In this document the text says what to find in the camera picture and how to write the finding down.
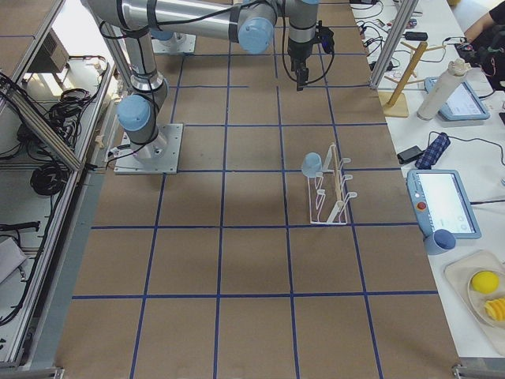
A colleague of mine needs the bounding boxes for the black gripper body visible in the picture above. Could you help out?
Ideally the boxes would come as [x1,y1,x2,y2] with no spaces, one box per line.
[287,23,335,71]

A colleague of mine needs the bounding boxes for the light blue ikea cup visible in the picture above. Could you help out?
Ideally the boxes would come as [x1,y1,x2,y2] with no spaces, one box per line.
[301,152,323,178]

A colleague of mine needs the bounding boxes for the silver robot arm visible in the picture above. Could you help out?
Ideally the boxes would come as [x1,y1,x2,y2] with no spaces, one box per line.
[84,1,335,162]

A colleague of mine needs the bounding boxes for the dark blue cup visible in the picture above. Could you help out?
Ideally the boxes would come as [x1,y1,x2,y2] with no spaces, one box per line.
[424,229,456,255]

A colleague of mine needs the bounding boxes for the wooden mug tree stand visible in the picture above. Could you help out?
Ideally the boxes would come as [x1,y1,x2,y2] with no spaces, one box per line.
[378,41,445,118]

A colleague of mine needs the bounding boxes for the black power adapter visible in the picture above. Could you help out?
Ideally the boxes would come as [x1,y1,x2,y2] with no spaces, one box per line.
[397,145,424,165]

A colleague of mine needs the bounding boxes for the white cylindrical bottle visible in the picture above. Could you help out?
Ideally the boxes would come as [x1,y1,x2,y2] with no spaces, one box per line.
[417,58,471,120]

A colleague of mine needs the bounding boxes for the plaid fabric pouch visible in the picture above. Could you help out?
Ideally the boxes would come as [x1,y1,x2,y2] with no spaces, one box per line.
[415,133,451,170]

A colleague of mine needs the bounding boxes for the far blue teach pendant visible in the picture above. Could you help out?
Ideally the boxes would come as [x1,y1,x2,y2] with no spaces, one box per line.
[425,76,490,122]

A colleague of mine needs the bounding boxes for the blue teach pendant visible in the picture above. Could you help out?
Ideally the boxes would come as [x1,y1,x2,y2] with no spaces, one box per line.
[406,169,481,239]
[425,76,490,122]

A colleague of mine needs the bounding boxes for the near blue teach pendant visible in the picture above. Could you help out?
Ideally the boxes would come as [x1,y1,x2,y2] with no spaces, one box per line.
[406,169,481,239]

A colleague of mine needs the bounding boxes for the beige tray with fruit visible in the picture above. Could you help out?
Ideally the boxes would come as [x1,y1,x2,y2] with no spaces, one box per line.
[444,250,504,356]

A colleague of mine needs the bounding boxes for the yellow lemon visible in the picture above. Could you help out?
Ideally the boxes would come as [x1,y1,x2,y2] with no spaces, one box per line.
[470,271,499,295]

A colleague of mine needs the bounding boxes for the yellow banana slices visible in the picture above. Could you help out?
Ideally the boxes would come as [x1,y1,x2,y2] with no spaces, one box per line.
[484,298,505,321]

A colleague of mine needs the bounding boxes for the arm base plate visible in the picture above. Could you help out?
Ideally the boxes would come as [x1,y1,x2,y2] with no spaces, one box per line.
[113,124,183,174]
[151,33,196,55]

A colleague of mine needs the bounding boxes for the white wire cup rack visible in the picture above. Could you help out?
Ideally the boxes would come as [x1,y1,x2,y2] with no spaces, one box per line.
[306,143,357,226]

